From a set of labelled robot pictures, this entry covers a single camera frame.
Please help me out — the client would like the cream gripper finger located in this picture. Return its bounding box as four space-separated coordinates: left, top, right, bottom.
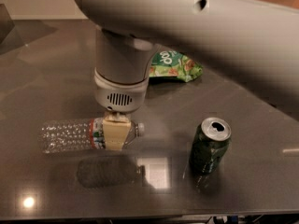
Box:
102 111 132 150

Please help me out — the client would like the clear plastic water bottle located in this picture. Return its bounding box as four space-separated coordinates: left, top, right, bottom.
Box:
38 118 145 154

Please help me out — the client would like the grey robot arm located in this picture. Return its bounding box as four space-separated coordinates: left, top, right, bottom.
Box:
75 0 299 119

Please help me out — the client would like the green chip bag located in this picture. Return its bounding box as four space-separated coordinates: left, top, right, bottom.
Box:
149 50 203 82

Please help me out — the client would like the green soda can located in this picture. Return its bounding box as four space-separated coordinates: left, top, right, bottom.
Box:
189 117 232 175

